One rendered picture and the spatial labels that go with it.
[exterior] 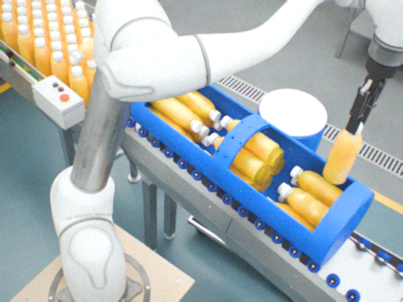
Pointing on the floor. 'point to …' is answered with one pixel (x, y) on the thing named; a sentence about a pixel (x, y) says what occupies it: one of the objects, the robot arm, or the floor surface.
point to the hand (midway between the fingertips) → (358, 119)
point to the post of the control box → (67, 144)
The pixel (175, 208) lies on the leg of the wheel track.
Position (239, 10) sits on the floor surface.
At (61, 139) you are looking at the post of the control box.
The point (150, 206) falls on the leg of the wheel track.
